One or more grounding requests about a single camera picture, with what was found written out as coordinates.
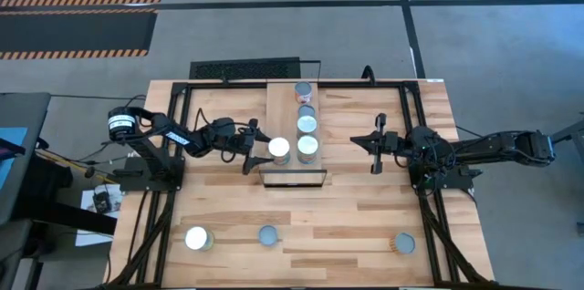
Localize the small black device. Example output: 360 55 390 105
92 192 113 214

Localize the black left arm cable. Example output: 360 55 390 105
193 107 250 163

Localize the black floor cable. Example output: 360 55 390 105
49 92 154 163

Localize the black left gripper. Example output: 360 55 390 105
227 119 276 176

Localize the short yellow red can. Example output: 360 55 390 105
294 80 314 105

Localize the black equipment stand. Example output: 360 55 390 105
0 152 119 290

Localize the grey stand leg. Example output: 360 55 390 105
549 119 584 148

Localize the wooden shelf with black frame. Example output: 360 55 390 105
258 59 329 189

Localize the black floor tape strip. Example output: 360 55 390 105
154 0 584 11
391 0 428 79

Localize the large tomato tin can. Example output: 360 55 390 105
267 137 292 167

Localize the tall pea tin can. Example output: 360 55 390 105
296 115 318 139

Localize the yellow cable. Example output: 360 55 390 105
35 149 118 184

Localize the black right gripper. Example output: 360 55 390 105
349 113 405 175

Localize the black arched bracket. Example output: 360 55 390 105
361 65 378 87

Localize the yellow black patterned tin can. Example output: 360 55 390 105
389 232 417 255

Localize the white paper sheet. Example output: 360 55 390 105
75 183 123 248

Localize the grey desk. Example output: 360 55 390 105
0 92 52 227

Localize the black aluminium rig frame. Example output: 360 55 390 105
102 78 498 290

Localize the blue pad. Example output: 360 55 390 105
0 126 29 191

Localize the large can green label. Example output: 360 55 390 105
183 225 215 253

